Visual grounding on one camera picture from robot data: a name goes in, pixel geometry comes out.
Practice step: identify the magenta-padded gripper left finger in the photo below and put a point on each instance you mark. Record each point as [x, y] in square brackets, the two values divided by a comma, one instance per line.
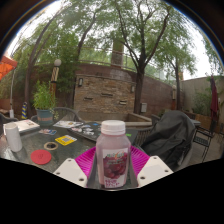
[71, 171]

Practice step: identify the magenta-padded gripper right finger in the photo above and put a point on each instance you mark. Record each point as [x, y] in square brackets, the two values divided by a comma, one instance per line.
[151, 170]

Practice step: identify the pink drink bottle white cap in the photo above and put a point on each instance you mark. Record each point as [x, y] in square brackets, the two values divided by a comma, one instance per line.
[113, 156]

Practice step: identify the yellow card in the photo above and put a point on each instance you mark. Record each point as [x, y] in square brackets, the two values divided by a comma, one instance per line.
[66, 140]

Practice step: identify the flat round red coaster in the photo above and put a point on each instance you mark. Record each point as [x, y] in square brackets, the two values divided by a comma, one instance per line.
[41, 157]

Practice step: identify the black jacket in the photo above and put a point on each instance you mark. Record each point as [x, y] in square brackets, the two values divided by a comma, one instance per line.
[170, 136]

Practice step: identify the black sticker-covered laptop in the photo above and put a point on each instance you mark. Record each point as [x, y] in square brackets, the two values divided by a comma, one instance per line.
[90, 131]

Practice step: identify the small blue card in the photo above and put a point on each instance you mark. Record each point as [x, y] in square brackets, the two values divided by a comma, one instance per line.
[47, 131]

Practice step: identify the white sticker sheet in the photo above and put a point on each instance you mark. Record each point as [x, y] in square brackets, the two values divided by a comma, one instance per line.
[68, 124]

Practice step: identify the black metal chair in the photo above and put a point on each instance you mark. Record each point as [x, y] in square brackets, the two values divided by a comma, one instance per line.
[201, 140]

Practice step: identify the white cup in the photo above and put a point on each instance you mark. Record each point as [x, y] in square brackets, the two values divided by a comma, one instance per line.
[13, 138]

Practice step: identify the green plant in teal pot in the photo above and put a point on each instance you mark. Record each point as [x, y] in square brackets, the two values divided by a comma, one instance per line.
[44, 100]

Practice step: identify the blue yellow striped bollard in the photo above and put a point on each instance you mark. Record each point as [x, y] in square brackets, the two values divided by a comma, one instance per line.
[24, 111]

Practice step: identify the dark red closed umbrella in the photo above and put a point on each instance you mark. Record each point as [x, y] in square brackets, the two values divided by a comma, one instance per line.
[214, 100]

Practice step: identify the orange canopy umbrella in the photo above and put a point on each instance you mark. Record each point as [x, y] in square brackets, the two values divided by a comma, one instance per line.
[6, 65]

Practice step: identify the grey wall box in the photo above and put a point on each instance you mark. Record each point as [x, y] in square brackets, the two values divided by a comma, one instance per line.
[143, 107]

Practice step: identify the wall lamp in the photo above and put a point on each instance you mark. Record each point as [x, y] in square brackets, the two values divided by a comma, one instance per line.
[133, 89]
[80, 82]

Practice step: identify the globe lamp post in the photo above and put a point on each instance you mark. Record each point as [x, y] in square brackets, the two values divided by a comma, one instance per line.
[55, 76]

